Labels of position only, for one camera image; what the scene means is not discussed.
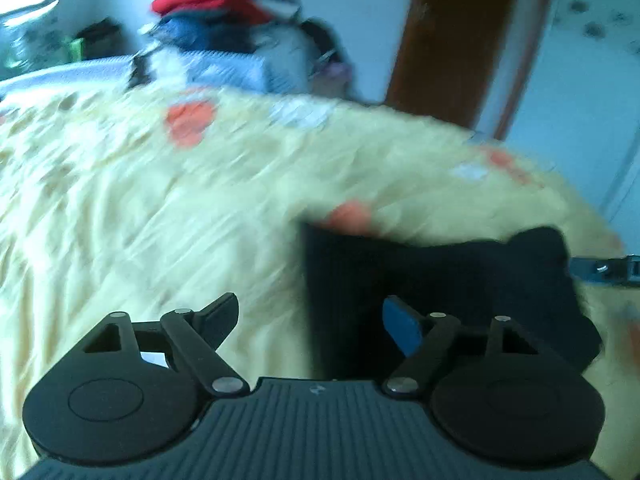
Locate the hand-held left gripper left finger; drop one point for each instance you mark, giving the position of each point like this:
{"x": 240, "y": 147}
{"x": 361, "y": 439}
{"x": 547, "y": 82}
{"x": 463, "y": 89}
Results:
{"x": 220, "y": 317}

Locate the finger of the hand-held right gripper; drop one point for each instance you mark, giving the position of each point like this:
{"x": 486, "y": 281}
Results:
{"x": 607, "y": 270}

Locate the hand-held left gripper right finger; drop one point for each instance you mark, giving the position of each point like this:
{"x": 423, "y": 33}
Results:
{"x": 401, "y": 329}

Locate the black pants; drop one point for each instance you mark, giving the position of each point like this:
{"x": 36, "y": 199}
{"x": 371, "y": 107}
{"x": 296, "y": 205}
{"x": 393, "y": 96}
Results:
{"x": 450, "y": 290}

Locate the yellow printed bedsheet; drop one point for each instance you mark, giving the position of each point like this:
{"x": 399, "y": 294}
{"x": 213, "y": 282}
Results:
{"x": 125, "y": 200}

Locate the white wardrobe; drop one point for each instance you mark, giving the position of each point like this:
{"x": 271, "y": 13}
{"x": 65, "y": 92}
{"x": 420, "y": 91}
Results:
{"x": 580, "y": 85}

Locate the purple bag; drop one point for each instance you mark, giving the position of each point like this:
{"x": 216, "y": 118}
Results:
{"x": 336, "y": 70}

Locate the grey pillow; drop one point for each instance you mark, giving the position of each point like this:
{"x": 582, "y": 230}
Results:
{"x": 292, "y": 60}

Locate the light blue quilt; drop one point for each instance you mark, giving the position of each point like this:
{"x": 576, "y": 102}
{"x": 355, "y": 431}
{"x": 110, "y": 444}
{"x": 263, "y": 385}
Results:
{"x": 100, "y": 67}

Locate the brown wooden door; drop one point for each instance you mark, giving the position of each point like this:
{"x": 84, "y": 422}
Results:
{"x": 460, "y": 35}

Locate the navy puffer jacket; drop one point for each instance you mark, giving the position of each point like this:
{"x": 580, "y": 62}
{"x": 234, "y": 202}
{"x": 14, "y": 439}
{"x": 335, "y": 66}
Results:
{"x": 205, "y": 32}

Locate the black backpack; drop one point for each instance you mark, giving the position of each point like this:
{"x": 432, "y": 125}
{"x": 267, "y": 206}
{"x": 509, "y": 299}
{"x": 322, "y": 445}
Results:
{"x": 325, "y": 42}

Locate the black bag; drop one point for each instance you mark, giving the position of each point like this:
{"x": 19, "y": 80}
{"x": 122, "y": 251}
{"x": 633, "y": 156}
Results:
{"x": 102, "y": 39}

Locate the pile of folded clothes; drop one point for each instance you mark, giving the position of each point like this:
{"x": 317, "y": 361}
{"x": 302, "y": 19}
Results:
{"x": 235, "y": 10}

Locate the floral pillow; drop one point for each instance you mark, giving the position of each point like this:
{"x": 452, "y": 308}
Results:
{"x": 35, "y": 42}

